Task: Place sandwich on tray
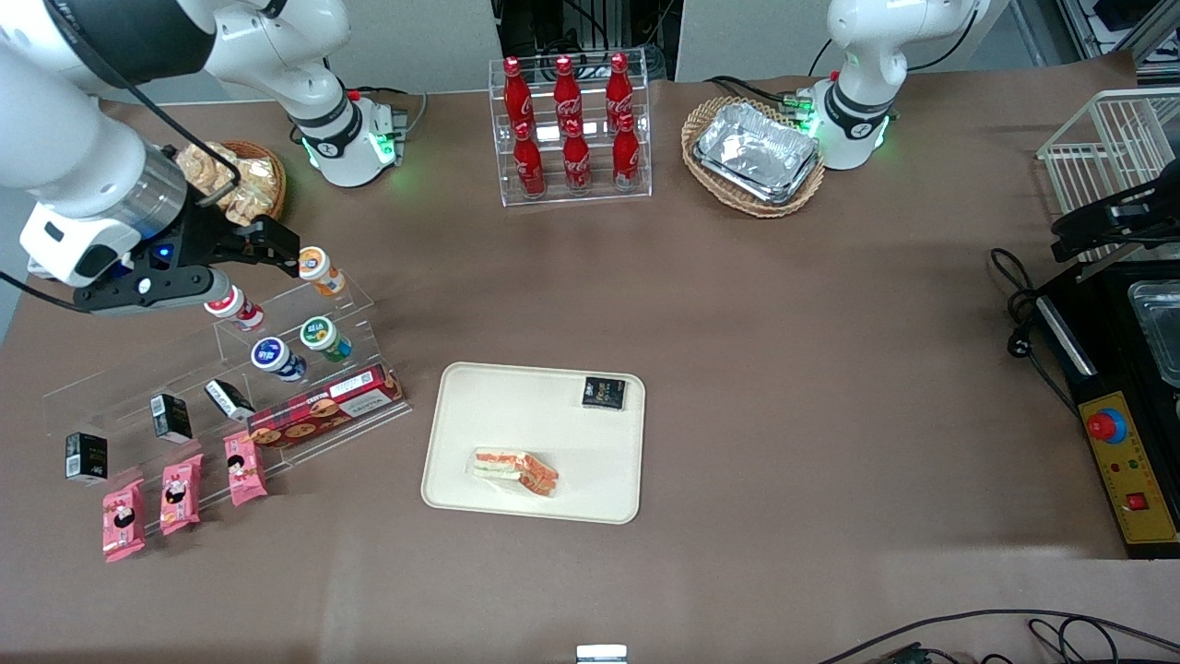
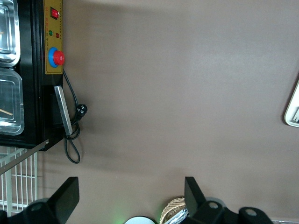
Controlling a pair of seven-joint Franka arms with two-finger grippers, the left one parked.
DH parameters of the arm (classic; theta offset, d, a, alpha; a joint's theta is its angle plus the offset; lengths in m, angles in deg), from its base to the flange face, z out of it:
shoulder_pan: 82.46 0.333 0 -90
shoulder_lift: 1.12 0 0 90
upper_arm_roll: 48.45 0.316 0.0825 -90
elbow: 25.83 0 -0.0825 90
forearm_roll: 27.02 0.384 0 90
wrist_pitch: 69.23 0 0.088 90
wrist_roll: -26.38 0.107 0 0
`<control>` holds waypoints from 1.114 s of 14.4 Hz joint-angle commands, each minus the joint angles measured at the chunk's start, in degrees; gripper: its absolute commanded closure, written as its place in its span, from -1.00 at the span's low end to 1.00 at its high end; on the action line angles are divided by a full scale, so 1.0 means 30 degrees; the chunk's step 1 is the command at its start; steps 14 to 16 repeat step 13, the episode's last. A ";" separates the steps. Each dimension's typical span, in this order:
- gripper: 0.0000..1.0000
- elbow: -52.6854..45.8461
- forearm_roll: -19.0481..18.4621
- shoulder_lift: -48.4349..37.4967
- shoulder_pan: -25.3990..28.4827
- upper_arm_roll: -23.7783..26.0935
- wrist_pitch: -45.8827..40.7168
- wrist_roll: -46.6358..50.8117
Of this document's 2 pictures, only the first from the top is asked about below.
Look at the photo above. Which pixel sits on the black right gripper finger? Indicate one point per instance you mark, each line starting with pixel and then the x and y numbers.
pixel 281 254
pixel 253 231

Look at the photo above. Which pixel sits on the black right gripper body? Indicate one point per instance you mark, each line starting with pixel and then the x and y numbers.
pixel 201 234

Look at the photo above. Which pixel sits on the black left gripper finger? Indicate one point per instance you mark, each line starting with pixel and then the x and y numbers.
pixel 1083 223
pixel 1083 248

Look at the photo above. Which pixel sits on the orange sandwich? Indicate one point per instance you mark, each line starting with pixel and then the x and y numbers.
pixel 516 472

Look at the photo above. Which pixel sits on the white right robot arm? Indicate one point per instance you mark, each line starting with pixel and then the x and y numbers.
pixel 55 138

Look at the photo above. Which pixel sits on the metal tray in machine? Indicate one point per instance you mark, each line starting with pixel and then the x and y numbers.
pixel 1162 332

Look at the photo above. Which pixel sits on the beige plastic tray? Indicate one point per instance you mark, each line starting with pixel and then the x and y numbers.
pixel 525 415

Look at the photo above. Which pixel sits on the aluminium foil tray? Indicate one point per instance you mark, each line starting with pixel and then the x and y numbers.
pixel 756 148

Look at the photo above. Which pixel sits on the clear bag of tan snacks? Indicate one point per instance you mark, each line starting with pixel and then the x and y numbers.
pixel 195 166
pixel 247 207
pixel 256 175
pixel 223 161

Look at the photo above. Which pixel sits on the brown wicker basket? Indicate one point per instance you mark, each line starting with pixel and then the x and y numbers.
pixel 277 198

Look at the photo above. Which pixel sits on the orange lid cup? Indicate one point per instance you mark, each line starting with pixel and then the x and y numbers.
pixel 321 267

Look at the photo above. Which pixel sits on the red lid cup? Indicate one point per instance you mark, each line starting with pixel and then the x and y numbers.
pixel 238 312

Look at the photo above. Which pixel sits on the green lid cup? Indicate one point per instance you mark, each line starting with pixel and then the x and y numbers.
pixel 323 336

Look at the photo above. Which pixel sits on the blue lid cup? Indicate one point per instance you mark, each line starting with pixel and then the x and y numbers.
pixel 275 356

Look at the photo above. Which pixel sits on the black machine with yellow panel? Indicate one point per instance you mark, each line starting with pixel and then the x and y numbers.
pixel 1120 369

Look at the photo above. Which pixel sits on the small black box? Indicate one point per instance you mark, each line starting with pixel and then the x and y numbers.
pixel 86 458
pixel 171 419
pixel 229 400

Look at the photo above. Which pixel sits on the red cookie box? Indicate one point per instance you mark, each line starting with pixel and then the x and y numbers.
pixel 323 408

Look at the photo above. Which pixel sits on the clear acrylic stepped stand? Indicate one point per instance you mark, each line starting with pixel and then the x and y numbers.
pixel 304 424

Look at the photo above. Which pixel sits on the red emergency stop button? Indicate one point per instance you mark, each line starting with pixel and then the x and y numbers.
pixel 1106 425

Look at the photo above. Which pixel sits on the pink snack packet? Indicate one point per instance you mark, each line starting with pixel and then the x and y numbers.
pixel 246 470
pixel 123 522
pixel 181 495

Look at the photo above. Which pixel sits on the wide white partition panel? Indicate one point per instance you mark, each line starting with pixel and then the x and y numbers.
pixel 424 46

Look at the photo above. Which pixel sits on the red cola bottle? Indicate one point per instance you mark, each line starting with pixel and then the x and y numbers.
pixel 567 92
pixel 517 97
pixel 626 155
pixel 619 90
pixel 577 161
pixel 529 166

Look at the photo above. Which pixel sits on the clear acrylic bottle rack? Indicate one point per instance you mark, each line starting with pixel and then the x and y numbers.
pixel 572 198

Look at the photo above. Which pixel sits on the black snack packet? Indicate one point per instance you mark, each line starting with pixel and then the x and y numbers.
pixel 605 393

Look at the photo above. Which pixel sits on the light wicker basket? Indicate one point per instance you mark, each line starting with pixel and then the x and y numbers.
pixel 710 189

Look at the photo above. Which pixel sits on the narrow white partition panel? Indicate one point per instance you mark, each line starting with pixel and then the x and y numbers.
pixel 751 37

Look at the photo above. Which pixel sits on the metal frame shelf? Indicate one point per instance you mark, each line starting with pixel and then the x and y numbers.
pixel 1115 28

